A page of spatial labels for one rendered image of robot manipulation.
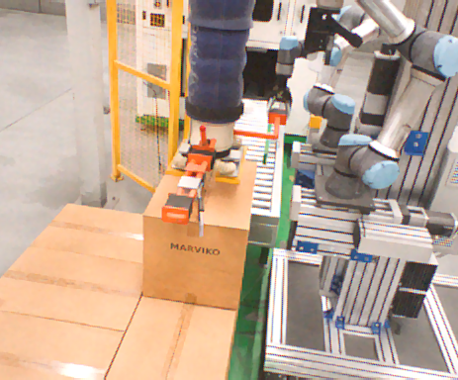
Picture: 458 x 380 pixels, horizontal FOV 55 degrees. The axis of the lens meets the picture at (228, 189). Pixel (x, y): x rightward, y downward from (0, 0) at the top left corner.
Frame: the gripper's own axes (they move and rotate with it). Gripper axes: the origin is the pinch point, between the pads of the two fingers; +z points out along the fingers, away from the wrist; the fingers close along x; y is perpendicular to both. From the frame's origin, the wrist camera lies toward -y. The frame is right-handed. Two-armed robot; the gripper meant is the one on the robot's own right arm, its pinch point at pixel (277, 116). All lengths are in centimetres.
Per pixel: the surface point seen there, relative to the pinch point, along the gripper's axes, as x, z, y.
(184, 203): -25, -2, 91
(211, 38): -28, -38, 40
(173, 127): -66, 45, -83
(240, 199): -10.9, 24.1, 38.8
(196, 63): -33, -28, 38
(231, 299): -9, 59, 60
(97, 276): -68, 64, 53
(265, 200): 2, 66, -37
